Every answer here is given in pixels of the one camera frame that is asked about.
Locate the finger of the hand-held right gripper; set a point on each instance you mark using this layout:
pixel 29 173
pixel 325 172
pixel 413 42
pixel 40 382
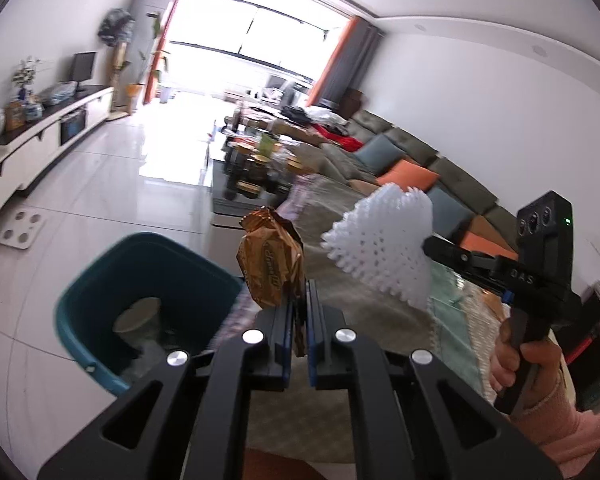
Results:
pixel 460 257

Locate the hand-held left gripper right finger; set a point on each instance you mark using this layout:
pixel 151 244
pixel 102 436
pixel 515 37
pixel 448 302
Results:
pixel 314 345

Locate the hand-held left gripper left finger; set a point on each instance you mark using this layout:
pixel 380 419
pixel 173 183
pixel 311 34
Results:
pixel 282 345

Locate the white foam fruit net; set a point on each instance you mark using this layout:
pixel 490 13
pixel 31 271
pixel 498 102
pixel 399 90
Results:
pixel 385 240

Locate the brown snack wrapper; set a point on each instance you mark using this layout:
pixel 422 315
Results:
pixel 270 265

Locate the white paper cup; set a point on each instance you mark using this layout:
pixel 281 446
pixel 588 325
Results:
pixel 137 312

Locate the teal plastic trash bin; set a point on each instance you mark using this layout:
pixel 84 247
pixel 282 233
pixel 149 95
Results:
pixel 145 260

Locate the person's right hand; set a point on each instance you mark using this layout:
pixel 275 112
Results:
pixel 542 360

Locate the orange cushion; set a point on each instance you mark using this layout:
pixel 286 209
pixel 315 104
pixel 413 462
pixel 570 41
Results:
pixel 485 242
pixel 407 175

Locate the blue cushion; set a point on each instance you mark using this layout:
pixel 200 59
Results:
pixel 377 152
pixel 450 210

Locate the grey-green sofa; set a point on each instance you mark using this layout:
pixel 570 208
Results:
pixel 430 155

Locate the dark coffee table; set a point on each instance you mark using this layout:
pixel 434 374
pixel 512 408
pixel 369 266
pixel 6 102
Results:
pixel 220 205

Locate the red cloth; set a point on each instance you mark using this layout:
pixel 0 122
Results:
pixel 340 137

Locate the cluster of lidded storage jars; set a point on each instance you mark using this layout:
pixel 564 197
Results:
pixel 255 170

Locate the grey curtain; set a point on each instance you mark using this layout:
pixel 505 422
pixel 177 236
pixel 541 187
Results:
pixel 360 65

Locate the orange curtain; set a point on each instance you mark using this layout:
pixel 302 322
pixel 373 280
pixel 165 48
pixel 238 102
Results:
pixel 172 20
pixel 330 65

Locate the white chair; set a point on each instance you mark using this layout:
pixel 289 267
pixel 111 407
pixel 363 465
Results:
pixel 280 87

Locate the white bathroom scale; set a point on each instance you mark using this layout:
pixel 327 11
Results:
pixel 20 227

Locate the yellow plant pot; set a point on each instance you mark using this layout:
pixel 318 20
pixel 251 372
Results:
pixel 134 95

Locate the white TV cabinet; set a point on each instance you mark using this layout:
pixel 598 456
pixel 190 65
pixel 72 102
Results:
pixel 40 145

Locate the tall leafy plant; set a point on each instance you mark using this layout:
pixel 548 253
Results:
pixel 155 45

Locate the clear plastic bag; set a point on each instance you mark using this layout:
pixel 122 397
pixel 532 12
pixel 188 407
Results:
pixel 60 92

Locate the black monitor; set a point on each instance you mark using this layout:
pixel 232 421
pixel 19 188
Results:
pixel 82 67

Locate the blue-white ceramic pot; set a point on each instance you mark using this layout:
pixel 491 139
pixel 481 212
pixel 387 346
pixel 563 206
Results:
pixel 33 110

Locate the wooden framed ornament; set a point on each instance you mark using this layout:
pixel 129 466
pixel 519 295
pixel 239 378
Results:
pixel 15 113

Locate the white standing air conditioner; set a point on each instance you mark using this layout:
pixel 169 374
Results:
pixel 152 10

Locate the covered standing fan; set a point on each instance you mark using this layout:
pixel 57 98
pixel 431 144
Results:
pixel 115 25

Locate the blue-white vase with twigs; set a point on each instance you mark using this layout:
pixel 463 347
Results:
pixel 25 77

